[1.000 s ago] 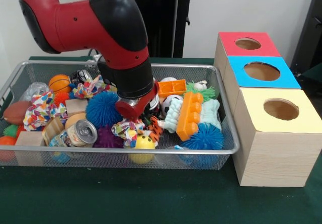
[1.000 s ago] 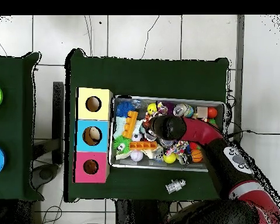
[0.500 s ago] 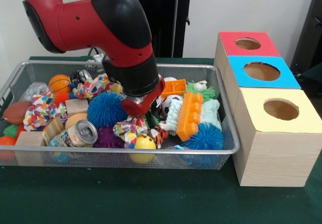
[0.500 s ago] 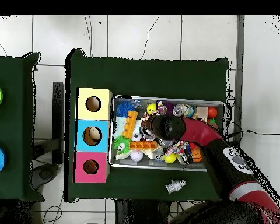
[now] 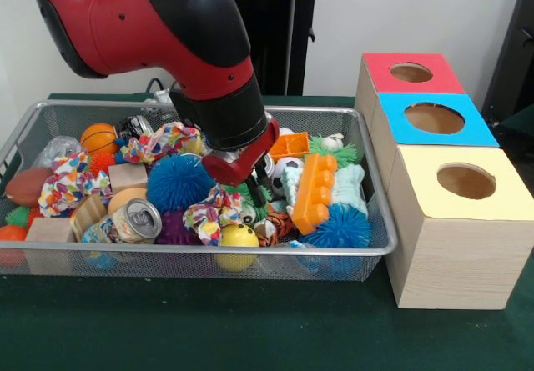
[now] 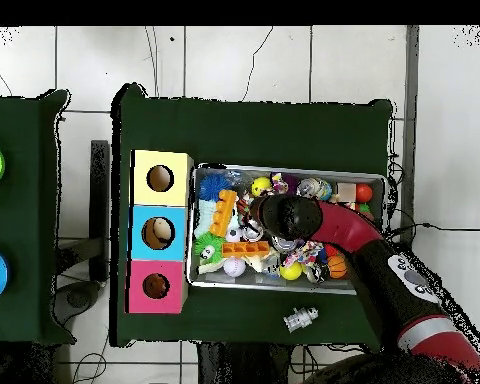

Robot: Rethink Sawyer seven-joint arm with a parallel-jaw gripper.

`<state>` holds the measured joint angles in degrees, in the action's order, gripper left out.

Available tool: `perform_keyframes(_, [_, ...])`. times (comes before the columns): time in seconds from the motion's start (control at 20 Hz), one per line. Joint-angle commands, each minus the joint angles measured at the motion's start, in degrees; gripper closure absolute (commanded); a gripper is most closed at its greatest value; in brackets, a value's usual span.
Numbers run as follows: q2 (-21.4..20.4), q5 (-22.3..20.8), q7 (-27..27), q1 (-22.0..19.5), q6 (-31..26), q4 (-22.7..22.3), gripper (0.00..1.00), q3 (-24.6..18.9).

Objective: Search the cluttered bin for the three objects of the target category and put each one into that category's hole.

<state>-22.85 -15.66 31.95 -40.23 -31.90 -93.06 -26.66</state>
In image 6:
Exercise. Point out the cream plush toy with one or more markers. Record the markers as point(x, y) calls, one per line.
point(260, 262)

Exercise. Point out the blue spiky rubber ball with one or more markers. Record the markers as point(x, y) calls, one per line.
point(208, 186)

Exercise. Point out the shallow clear mesh bin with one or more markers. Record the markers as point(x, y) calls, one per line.
point(232, 282)

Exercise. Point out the silver robot figure toy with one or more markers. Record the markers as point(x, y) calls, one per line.
point(301, 318)

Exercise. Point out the purple spiky ball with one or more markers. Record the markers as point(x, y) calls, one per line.
point(292, 183)

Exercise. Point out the brown rubber ball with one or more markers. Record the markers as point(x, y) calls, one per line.
point(368, 216)

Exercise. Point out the wooden box with three holes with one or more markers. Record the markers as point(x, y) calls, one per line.
point(176, 196)

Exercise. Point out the black upright panel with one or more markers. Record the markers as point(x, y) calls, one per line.
point(100, 200)

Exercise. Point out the colourful drink can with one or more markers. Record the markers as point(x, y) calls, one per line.
point(314, 188)

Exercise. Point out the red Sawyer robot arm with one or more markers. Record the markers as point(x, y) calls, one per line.
point(344, 224)

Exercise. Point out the light blue knitted cloth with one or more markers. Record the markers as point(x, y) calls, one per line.
point(202, 220)

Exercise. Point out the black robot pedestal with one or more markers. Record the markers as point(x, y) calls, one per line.
point(240, 366)

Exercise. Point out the small soccer ball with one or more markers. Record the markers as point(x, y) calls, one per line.
point(233, 235)

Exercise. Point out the red-orange ball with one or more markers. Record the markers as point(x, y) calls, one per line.
point(364, 193)

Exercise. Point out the plain wooden cube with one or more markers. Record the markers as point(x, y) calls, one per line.
point(346, 192)

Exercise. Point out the small orange basketball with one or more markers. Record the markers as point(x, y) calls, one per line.
point(336, 267)

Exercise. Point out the green fuzzy ball with eye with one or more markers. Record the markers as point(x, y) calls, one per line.
point(208, 250)

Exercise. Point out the grey floor stand base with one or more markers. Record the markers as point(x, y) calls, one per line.
point(78, 298)

